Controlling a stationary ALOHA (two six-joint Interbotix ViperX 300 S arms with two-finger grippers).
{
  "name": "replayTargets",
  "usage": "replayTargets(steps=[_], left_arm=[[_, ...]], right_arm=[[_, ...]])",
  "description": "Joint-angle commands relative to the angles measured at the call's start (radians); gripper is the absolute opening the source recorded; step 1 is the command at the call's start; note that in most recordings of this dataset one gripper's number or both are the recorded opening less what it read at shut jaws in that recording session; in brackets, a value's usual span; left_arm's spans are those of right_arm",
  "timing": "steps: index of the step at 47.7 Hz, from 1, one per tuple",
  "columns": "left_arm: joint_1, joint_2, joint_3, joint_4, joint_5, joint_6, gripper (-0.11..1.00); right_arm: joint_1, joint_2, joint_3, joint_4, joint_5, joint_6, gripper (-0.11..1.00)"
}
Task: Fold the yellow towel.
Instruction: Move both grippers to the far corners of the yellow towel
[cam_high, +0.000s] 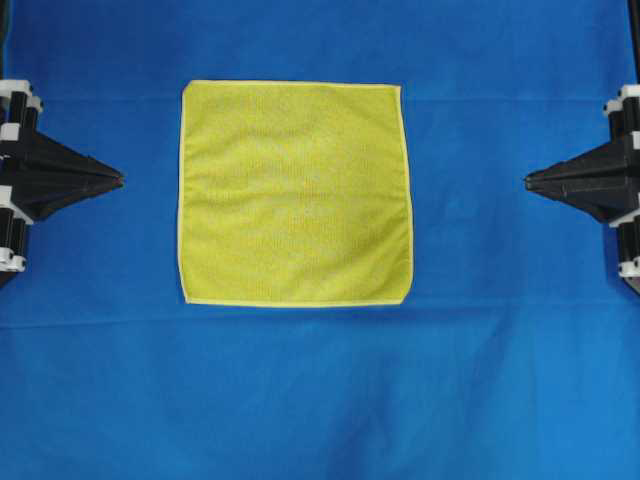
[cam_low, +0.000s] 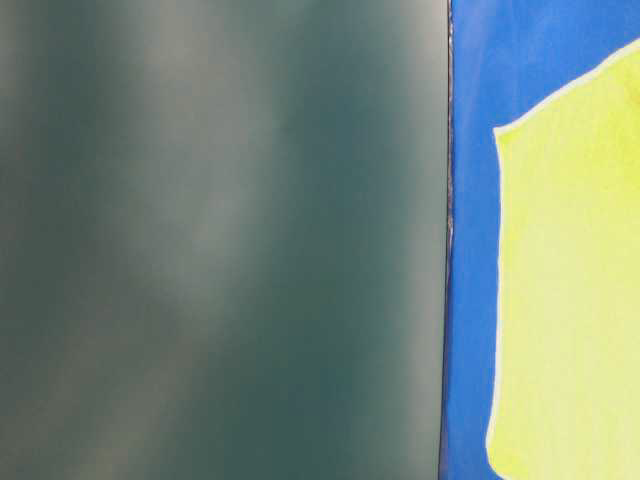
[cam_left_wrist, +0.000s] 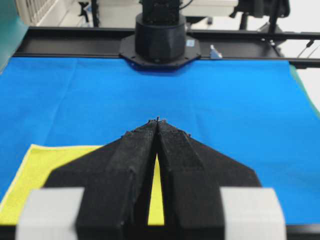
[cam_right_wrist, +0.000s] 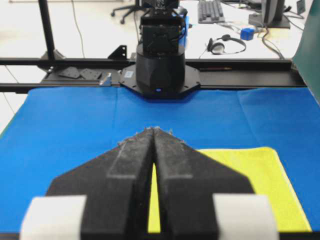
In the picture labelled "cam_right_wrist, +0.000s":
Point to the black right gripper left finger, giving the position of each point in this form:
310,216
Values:
106,198

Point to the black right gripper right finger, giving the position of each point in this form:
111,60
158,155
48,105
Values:
203,199

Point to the yellow-green towel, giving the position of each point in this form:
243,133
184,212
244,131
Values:
268,177

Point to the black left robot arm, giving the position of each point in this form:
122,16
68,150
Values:
160,70

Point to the blue table cloth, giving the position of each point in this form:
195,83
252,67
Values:
57,129

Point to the black headphones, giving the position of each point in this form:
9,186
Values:
218,46

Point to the blue small box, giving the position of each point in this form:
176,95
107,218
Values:
247,34

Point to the dark green backdrop board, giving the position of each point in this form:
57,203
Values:
307,56

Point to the black keyboard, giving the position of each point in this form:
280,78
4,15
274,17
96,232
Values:
210,12

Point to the black monitor stand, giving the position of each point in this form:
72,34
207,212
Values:
271,16

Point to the black aluminium frame rail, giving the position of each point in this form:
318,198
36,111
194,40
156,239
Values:
212,74

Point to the black vertical frame post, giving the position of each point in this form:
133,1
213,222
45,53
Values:
47,28

